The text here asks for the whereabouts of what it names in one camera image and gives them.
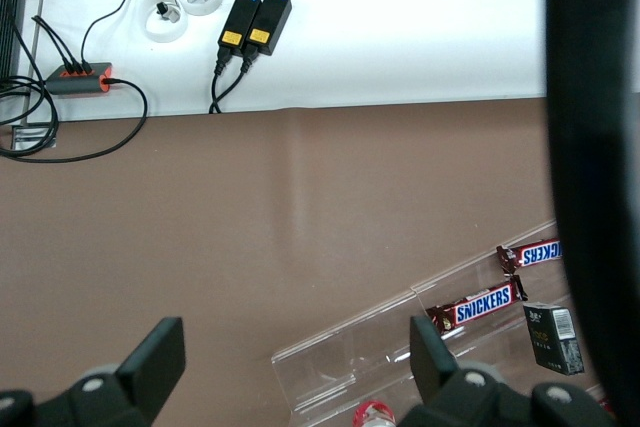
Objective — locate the silver metal bracket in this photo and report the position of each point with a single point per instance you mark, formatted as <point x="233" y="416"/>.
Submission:
<point x="30" y="137"/>

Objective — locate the aluminium profile rail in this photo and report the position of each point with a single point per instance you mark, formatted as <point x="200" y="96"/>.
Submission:
<point x="39" y="22"/>

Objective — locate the small black carton box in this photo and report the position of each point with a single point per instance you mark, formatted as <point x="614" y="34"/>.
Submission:
<point x="552" y="337"/>

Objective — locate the red lid snack jar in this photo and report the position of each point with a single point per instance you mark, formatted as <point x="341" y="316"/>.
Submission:
<point x="372" y="414"/>

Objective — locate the black finned device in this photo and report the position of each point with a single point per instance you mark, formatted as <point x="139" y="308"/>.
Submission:
<point x="10" y="22"/>

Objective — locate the clear acrylic tiered stand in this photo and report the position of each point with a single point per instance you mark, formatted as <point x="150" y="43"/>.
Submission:
<point x="360" y="347"/>

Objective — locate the brown table mat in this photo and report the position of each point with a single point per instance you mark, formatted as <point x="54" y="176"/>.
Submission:
<point x="250" y="222"/>

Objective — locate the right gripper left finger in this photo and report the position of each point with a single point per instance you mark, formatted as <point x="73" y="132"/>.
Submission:
<point x="150" y="367"/>

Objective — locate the black power adapter yellow label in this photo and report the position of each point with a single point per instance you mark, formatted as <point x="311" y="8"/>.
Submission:
<point x="239" y="22"/>
<point x="271" y="22"/>

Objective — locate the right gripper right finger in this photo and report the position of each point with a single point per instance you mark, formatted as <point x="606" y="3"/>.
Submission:
<point x="435" y="367"/>

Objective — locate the grey orange USB hub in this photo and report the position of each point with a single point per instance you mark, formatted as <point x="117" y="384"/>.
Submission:
<point x="80" y="79"/>

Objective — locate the small black silver clip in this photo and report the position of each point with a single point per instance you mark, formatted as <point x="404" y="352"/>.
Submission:
<point x="164" y="9"/>

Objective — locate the Snickers bar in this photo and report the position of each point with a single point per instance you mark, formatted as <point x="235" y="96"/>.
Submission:
<point x="480" y="304"/>
<point x="537" y="253"/>

